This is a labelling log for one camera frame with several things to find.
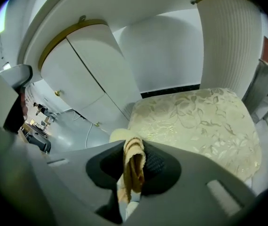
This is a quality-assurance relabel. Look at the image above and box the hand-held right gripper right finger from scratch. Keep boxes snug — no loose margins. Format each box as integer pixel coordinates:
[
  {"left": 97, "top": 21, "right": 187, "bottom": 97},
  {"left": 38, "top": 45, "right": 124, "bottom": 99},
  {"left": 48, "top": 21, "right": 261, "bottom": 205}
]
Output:
[{"left": 124, "top": 139, "right": 266, "bottom": 226}]

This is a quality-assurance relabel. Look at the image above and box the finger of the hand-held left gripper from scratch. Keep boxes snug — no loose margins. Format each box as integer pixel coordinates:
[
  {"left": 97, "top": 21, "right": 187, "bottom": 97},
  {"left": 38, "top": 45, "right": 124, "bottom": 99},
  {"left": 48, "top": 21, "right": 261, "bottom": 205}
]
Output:
[{"left": 0, "top": 64, "right": 34, "bottom": 89}]

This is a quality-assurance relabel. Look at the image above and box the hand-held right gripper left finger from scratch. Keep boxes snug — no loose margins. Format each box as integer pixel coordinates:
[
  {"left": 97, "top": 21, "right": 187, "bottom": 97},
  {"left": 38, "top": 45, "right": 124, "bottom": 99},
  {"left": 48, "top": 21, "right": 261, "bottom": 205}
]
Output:
[{"left": 25, "top": 139, "right": 127, "bottom": 226}]

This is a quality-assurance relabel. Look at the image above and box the yellow wiping cloth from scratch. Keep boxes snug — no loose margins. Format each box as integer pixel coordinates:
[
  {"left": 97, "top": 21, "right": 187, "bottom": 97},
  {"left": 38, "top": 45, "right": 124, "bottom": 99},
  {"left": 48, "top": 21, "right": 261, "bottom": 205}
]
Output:
[{"left": 109, "top": 128, "right": 146, "bottom": 203}]

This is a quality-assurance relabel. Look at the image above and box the gold upholstered stool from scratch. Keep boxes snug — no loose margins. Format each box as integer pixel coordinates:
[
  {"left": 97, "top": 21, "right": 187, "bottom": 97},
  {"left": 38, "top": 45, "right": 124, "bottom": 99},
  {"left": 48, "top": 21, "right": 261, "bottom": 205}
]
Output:
[{"left": 126, "top": 88, "right": 262, "bottom": 183}]

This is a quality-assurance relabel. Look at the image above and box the white oval table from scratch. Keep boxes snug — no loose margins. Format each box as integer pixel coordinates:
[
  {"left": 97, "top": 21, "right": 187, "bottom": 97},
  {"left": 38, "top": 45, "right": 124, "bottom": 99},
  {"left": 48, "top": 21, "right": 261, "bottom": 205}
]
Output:
[{"left": 23, "top": 0, "right": 268, "bottom": 127}]

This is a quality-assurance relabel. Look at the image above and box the grey shelf unit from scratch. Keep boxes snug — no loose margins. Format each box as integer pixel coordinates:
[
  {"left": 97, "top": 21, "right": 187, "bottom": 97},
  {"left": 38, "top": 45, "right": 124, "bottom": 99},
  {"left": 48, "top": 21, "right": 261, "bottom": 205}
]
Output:
[{"left": 242, "top": 60, "right": 268, "bottom": 131}]

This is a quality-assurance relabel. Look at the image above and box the white power cable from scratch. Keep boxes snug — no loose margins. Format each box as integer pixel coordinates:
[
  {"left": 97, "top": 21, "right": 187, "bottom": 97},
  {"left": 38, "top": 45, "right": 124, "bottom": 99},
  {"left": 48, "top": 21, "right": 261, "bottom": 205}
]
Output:
[{"left": 72, "top": 113, "right": 95, "bottom": 149}]

